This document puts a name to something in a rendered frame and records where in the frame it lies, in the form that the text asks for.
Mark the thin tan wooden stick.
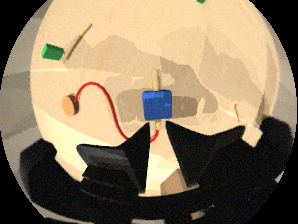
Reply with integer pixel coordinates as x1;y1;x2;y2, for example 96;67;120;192
64;22;93;60

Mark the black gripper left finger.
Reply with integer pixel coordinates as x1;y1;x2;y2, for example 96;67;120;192
76;121;150;194

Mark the tan round wooden button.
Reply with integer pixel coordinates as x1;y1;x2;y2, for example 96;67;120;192
61;95;78;117

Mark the blue block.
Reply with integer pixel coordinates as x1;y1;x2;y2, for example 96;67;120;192
141;89;173;121

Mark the red string with wooden stick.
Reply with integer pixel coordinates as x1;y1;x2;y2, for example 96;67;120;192
74;68;161;143

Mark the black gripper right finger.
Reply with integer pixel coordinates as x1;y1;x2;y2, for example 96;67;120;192
165;120;245;188

